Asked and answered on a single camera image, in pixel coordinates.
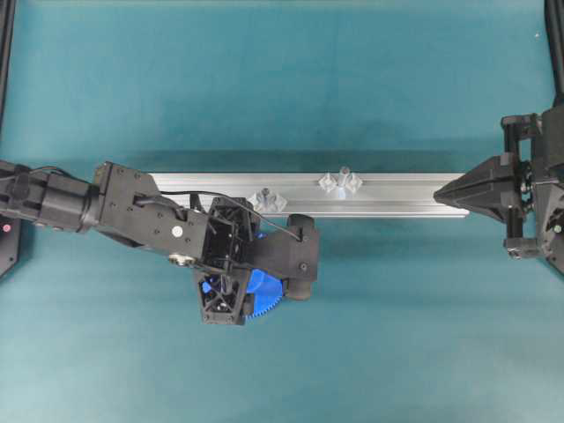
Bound black frame post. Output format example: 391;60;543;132
0;0;18;122
544;0;563;102

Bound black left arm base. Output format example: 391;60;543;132
0;216;21;277

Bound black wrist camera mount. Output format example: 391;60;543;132
242;214;320;301

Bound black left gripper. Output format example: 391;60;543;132
93;162;256;325

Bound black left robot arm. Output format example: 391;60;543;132
1;162;259;325

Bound large blue gear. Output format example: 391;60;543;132
200;233;284;326

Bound silver aluminium extrusion rail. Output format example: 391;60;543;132
152;167;469;219

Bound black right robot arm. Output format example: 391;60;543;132
434;106;563;274

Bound clear bracket of bare shaft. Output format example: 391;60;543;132
248;191;287;214

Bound clear bracket of gear shaft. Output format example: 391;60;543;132
317;173;363;199

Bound black left frame post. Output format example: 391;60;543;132
0;0;18;122

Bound black right frame post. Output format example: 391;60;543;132
544;0;563;102

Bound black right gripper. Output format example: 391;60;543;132
434;114;545;259

